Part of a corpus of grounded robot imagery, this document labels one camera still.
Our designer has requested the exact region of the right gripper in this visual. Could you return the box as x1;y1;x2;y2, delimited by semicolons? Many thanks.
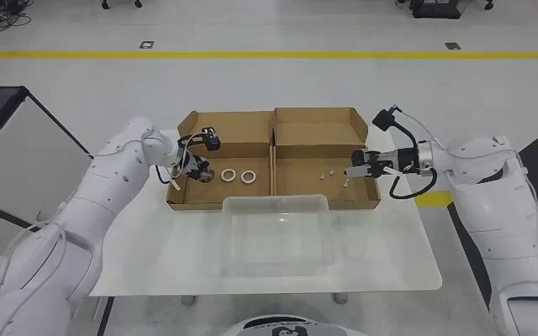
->
343;140;435;179

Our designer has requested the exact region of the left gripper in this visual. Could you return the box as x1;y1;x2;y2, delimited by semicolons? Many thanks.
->
181;150;212;181

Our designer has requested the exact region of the shallow cardboard box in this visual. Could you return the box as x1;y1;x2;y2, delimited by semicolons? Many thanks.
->
272;107;382;211
166;110;276;212

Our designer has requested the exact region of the deep clear plastic tray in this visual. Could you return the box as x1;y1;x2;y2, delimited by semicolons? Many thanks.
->
220;193;338;279

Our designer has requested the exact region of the grey partition panel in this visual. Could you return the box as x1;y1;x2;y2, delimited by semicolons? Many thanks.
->
0;85;94;237

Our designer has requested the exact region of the black equipment cart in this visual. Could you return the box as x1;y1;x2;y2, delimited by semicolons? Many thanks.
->
409;0;466;20

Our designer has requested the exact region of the robot body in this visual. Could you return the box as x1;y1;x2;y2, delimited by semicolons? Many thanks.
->
219;314;367;336

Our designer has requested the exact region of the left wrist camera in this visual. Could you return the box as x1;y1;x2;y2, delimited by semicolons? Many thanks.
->
177;127;222;157

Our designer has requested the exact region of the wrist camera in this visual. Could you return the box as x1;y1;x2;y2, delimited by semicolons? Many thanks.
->
372;104;421;157
177;127;222;157

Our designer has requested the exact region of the black cable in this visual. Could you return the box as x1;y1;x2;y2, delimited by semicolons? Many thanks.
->
388;166;439;201
154;164;174;186

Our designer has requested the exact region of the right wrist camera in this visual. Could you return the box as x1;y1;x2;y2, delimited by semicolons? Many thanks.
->
372;104;421;157

